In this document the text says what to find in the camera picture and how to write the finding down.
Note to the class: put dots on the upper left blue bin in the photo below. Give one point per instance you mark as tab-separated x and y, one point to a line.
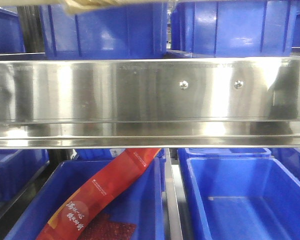
135	31

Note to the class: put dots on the blue bin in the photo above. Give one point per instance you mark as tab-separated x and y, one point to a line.
240	197
243	28
135	31
140	204

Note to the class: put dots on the lower right blue bin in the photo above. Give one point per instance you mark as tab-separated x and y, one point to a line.
240	197

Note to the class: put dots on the red snack package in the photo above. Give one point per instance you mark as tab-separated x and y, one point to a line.
75	214

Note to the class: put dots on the lower left blue bin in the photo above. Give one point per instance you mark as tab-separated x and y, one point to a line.
140	204

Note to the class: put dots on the upper right blue bin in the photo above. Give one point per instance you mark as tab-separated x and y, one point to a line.
243	28

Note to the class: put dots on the steel shelf front rail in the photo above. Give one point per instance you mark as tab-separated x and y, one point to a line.
178	102

